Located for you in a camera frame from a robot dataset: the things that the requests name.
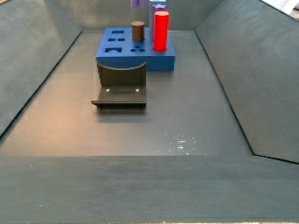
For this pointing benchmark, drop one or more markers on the light blue tall block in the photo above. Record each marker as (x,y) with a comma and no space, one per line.
(158,2)

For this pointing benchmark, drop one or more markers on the red hexagonal prism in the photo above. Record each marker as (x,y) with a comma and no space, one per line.
(161,30)

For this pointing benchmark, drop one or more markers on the blue insertion board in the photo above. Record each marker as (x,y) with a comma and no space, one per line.
(121,52)

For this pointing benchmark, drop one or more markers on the black curved fixture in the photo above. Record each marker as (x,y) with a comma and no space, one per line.
(122,86)

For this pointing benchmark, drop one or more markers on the purple star prism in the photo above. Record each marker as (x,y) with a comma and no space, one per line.
(157,7)

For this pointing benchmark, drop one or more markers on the purple three prong object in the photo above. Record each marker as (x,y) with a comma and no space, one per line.
(140,3)

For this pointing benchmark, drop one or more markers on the brown cylinder peg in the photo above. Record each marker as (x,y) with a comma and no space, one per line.
(138,31)

